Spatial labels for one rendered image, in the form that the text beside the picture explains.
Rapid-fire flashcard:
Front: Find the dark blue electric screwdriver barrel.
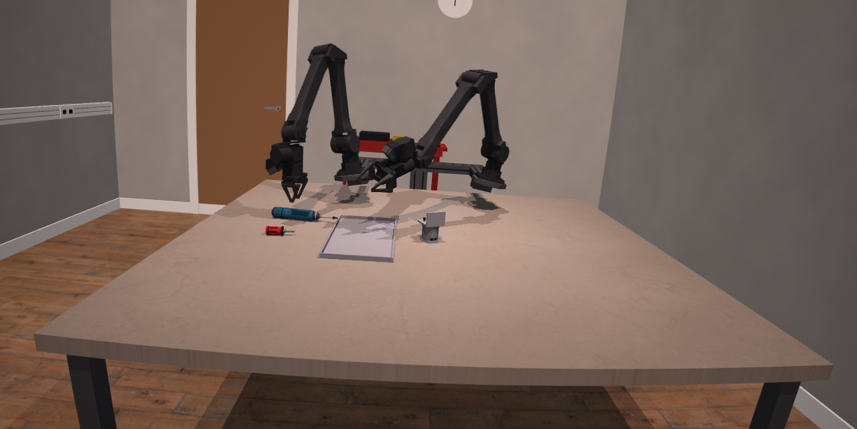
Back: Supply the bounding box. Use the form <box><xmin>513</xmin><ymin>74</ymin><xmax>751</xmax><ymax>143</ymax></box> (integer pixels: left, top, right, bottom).
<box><xmin>271</xmin><ymin>207</ymin><xmax>333</xmax><ymax>221</ymax></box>

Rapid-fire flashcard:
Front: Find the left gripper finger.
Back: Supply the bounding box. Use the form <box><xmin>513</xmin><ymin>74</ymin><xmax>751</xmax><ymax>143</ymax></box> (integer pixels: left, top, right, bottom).
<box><xmin>371</xmin><ymin>174</ymin><xmax>393</xmax><ymax>193</ymax></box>
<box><xmin>356</xmin><ymin>162</ymin><xmax>374</xmax><ymax>181</ymax></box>

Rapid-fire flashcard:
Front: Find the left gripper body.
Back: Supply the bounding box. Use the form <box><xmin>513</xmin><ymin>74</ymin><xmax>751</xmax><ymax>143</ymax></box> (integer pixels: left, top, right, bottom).
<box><xmin>373</xmin><ymin>161</ymin><xmax>403</xmax><ymax>189</ymax></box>

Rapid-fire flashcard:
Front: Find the red screwdriver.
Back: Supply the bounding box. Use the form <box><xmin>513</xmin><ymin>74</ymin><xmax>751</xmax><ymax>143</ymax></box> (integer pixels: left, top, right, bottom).
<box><xmin>266</xmin><ymin>226</ymin><xmax>293</xmax><ymax>236</ymax></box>

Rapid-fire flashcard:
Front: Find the grey l-shaped bracket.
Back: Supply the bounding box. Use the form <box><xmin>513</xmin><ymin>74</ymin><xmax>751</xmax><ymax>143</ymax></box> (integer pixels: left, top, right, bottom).
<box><xmin>418</xmin><ymin>211</ymin><xmax>446</xmax><ymax>227</ymax></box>

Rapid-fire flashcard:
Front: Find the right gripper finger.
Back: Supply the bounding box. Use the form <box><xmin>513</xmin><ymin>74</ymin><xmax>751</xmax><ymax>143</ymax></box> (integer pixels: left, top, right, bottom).
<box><xmin>281</xmin><ymin>184</ymin><xmax>301</xmax><ymax>203</ymax></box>
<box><xmin>296</xmin><ymin>180</ymin><xmax>308</xmax><ymax>199</ymax></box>

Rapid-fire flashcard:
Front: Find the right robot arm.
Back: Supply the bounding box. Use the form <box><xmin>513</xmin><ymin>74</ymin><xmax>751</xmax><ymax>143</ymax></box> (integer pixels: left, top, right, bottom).
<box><xmin>266</xmin><ymin>44</ymin><xmax>364</xmax><ymax>176</ymax></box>

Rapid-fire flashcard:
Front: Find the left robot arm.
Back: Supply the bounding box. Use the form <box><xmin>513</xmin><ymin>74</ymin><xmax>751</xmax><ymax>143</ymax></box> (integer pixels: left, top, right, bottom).
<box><xmin>381</xmin><ymin>70</ymin><xmax>510</xmax><ymax>185</ymax></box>

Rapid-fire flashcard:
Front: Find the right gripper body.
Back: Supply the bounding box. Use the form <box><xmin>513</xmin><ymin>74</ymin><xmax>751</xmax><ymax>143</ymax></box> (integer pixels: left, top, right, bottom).
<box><xmin>281</xmin><ymin>161</ymin><xmax>308</xmax><ymax>185</ymax></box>

